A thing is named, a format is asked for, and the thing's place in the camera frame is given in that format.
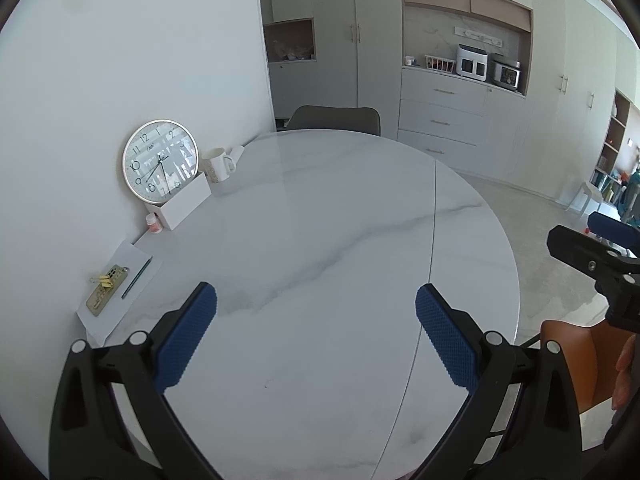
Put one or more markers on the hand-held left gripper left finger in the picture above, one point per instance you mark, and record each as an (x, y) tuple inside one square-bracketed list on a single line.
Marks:
[(187, 335)]

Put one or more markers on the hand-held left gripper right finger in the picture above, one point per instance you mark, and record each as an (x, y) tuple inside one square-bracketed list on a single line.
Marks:
[(445, 340)]

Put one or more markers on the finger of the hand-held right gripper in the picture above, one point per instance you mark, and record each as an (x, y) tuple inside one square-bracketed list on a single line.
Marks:
[(612, 230), (590, 255)]

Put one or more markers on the person's right hand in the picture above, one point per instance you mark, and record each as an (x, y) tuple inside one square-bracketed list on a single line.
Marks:
[(629, 370)]

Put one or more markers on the blue child seat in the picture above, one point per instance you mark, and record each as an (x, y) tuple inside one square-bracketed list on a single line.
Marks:
[(631, 200)]

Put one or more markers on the white stool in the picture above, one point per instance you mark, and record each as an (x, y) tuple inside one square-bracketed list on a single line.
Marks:
[(582, 197)]

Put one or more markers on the white paper sheet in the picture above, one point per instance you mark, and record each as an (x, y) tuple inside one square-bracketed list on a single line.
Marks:
[(135, 310)]

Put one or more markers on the orange chair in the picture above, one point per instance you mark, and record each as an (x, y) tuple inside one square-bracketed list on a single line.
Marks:
[(590, 360)]

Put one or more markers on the open bookshelf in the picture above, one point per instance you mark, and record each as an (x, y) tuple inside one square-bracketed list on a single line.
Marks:
[(612, 160)]

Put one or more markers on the dark pen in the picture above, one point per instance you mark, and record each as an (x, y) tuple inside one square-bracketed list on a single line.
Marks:
[(136, 279)]

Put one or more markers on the yellow binder clips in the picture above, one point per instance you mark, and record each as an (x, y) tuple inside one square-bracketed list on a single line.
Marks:
[(104, 280)]

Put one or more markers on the small pink-capped bottle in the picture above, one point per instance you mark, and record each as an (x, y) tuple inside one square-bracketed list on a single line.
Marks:
[(153, 224)]

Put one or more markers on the tall white wardrobe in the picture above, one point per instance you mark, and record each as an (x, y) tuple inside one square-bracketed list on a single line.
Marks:
[(570, 120)]

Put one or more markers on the white rectangular box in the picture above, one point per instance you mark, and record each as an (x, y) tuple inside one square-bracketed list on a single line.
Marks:
[(180, 205)]

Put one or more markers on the white mug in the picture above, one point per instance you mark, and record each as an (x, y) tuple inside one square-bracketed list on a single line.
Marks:
[(216, 166)]

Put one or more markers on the silver countertop appliance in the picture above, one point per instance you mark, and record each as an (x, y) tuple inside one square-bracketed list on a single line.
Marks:
[(506, 74)]

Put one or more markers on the white countertop appliance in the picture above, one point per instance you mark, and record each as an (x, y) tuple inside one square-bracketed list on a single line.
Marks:
[(471, 62)]

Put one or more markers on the white dish rack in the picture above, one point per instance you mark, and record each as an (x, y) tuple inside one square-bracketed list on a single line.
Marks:
[(440, 63)]

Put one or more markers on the grey chair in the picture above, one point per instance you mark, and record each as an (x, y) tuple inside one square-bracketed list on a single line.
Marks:
[(335, 120)]

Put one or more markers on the small white cup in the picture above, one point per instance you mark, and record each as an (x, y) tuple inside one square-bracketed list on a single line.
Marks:
[(410, 61)]

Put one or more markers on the white cupboard with niche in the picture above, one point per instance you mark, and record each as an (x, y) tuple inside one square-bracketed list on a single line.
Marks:
[(330, 60)]

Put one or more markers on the round white wall clock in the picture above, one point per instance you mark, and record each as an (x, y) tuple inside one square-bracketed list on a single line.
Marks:
[(160, 157)]

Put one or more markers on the white wall rail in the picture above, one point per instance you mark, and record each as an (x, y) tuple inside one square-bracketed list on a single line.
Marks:
[(477, 36)]

